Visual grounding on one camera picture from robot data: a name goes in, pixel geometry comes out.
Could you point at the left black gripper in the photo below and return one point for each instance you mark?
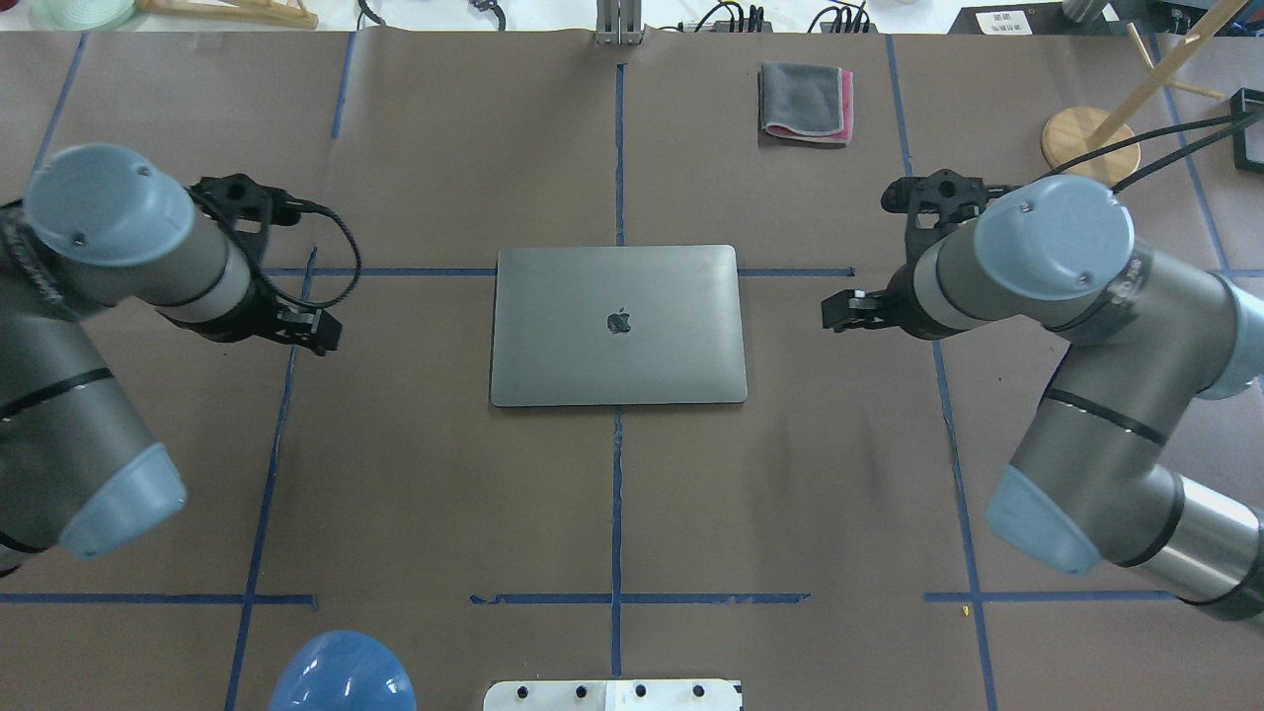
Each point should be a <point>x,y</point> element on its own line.
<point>249,316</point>

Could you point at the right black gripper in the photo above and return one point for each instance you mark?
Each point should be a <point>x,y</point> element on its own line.
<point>897,302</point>

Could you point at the grey laptop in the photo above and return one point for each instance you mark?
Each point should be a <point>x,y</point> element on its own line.
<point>622,325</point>

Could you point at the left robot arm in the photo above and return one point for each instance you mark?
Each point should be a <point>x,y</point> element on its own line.
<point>99,224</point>

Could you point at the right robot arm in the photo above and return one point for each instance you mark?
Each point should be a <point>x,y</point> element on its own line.
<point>1147,335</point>

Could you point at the folded grey pink cloth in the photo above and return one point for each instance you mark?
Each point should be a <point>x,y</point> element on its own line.
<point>806,102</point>

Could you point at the wooden mug tree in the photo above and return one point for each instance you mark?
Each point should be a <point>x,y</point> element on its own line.
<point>1091,142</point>

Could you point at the wooden dish rack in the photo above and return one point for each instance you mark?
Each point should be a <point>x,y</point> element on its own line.
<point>285,14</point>

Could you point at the black label box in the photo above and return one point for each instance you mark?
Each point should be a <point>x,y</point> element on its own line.
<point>1012,20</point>

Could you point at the blue desk lamp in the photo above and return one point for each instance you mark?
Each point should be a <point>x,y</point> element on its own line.
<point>343,670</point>

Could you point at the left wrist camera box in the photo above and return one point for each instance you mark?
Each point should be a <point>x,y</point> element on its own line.
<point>249,208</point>

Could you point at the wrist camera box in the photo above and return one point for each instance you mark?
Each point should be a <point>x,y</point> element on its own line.
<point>936,204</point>
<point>249,208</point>

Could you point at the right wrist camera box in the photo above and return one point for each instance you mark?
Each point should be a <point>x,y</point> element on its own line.
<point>936,204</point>

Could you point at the aluminium frame post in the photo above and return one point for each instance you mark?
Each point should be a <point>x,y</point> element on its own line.
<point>619,22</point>

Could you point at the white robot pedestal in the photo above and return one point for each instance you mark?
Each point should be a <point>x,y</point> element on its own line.
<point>616,694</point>

